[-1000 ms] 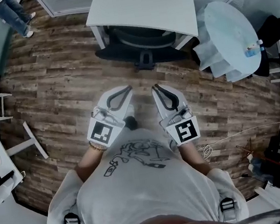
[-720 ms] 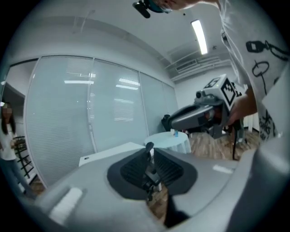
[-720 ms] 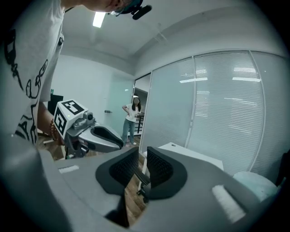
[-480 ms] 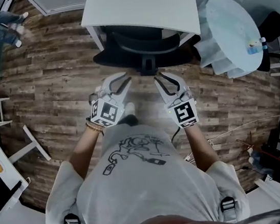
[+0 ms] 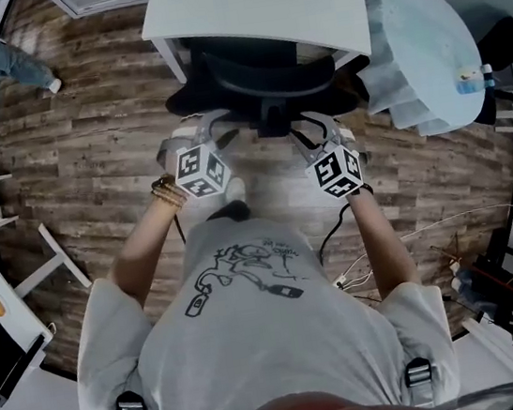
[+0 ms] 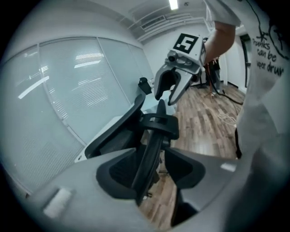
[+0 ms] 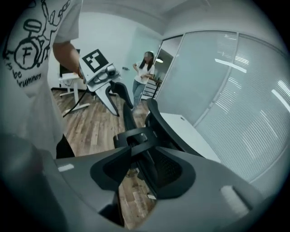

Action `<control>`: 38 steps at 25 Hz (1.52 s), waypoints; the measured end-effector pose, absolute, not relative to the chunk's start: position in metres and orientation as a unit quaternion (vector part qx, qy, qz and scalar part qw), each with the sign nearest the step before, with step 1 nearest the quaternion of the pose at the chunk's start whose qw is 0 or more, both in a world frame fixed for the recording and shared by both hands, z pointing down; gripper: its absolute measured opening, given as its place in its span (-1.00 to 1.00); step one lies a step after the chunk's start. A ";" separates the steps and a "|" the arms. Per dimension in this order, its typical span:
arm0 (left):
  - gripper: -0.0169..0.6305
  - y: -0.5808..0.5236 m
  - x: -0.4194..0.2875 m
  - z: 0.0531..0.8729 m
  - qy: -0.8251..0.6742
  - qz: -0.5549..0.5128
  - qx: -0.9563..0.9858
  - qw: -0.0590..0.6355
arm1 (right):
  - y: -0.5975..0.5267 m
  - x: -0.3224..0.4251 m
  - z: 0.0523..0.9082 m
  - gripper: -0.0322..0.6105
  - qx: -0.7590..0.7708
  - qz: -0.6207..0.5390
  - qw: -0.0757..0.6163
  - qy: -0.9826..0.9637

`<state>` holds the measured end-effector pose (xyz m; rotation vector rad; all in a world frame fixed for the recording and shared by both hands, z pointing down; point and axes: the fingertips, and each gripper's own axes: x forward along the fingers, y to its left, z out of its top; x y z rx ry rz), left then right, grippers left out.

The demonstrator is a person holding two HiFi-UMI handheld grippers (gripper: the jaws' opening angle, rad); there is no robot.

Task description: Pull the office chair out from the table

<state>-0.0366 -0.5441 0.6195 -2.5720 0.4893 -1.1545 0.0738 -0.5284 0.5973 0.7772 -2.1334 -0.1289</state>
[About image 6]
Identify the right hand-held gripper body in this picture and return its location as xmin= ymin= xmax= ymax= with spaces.
xmin=164 ymin=33 xmax=206 ymax=75

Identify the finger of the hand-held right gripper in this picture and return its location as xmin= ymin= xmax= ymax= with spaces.
xmin=155 ymin=64 xmax=177 ymax=101
xmin=167 ymin=69 xmax=193 ymax=106

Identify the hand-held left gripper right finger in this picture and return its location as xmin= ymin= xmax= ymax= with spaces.
xmin=164 ymin=147 xmax=241 ymax=213

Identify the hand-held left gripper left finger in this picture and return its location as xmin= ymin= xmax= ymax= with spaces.
xmin=24 ymin=148 xmax=164 ymax=232

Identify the black office chair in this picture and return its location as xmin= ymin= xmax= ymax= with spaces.
xmin=85 ymin=94 xmax=180 ymax=207

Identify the person's right forearm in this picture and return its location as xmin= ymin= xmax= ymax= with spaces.
xmin=203 ymin=21 xmax=237 ymax=66

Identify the round table with pale cloth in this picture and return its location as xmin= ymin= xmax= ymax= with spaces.
xmin=142 ymin=89 xmax=177 ymax=114

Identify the wooden stand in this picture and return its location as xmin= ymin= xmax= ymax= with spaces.
xmin=203 ymin=63 xmax=218 ymax=100

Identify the ceiling air vent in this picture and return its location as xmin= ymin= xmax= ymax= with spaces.
xmin=140 ymin=15 xmax=168 ymax=30

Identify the person in white t-shirt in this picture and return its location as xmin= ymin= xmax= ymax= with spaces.
xmin=203 ymin=0 xmax=290 ymax=232

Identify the black cable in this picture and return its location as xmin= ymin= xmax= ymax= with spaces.
xmin=217 ymin=89 xmax=244 ymax=106

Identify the white cable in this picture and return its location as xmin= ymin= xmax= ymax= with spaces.
xmin=203 ymin=99 xmax=237 ymax=127

